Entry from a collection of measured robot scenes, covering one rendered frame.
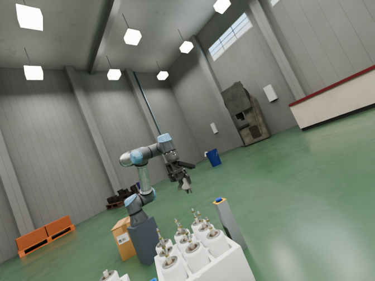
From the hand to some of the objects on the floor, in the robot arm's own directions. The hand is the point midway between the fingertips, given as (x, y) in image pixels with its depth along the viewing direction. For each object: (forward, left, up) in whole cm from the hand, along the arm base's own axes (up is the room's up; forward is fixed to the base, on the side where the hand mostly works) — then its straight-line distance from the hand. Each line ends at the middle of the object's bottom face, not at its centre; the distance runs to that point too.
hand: (190, 190), depth 98 cm
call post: (0, +18, -47) cm, 50 cm away
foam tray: (-5, -11, -47) cm, 49 cm away
